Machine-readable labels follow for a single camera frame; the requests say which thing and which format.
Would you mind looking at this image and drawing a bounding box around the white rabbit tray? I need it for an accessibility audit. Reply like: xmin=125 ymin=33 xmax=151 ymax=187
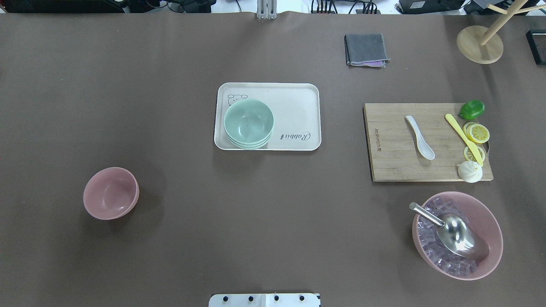
xmin=213 ymin=82 xmax=322 ymax=151

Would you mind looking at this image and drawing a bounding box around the small pink bowl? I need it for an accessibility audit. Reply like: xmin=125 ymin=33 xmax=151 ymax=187
xmin=83 ymin=167 xmax=139 ymax=220

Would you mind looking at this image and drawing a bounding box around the metal scoop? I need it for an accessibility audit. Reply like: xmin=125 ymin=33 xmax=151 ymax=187
xmin=408 ymin=202 xmax=490 ymax=261

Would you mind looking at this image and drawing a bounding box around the grey folded cloth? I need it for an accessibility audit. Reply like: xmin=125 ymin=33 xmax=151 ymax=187
xmin=344 ymin=33 xmax=390 ymax=68

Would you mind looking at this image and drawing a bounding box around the top green bowl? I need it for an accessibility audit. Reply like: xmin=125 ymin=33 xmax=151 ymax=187
xmin=224 ymin=98 xmax=275 ymax=143

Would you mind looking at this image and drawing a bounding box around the large pink bowl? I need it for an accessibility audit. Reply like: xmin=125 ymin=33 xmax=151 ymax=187
xmin=412 ymin=191 xmax=504 ymax=281

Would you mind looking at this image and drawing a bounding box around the wooden cup stand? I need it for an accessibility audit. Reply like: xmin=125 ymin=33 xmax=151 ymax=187
xmin=456 ymin=0 xmax=546 ymax=64

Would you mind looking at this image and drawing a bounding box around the black tablet device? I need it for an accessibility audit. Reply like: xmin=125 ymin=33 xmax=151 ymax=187
xmin=526 ymin=29 xmax=546 ymax=65

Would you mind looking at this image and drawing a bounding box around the white ceramic spoon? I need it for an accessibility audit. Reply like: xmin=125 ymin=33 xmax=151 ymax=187
xmin=404 ymin=115 xmax=436 ymax=160

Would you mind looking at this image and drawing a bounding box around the bamboo cutting board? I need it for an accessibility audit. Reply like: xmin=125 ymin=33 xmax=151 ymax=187
xmin=363 ymin=103 xmax=494 ymax=182

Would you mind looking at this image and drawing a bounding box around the green lime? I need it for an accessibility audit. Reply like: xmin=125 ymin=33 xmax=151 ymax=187
xmin=459 ymin=99 xmax=485 ymax=121

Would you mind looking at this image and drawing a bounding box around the yellow plastic knife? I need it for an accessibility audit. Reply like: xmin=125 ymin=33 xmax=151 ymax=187
xmin=444 ymin=113 xmax=484 ymax=167

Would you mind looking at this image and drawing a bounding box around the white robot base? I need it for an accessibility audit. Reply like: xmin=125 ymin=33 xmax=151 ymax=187
xmin=208 ymin=292 xmax=321 ymax=307

